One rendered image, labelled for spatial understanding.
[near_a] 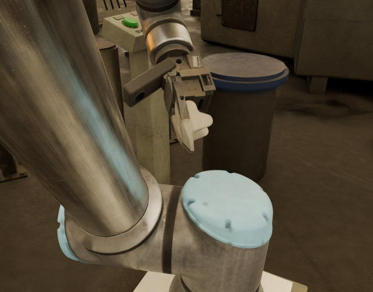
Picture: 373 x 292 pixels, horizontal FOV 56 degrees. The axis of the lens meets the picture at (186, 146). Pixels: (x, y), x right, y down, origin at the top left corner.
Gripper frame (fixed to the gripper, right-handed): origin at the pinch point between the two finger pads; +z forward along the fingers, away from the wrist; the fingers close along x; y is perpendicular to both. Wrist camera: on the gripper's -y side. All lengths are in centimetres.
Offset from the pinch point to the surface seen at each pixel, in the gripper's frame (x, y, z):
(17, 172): 82, -46, -40
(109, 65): 31, -7, -46
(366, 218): 49, 68, 11
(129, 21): 13.6, -2.1, -45.0
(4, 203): 73, -48, -24
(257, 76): 27, 36, -34
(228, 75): 30, 28, -37
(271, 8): 116, 128, -164
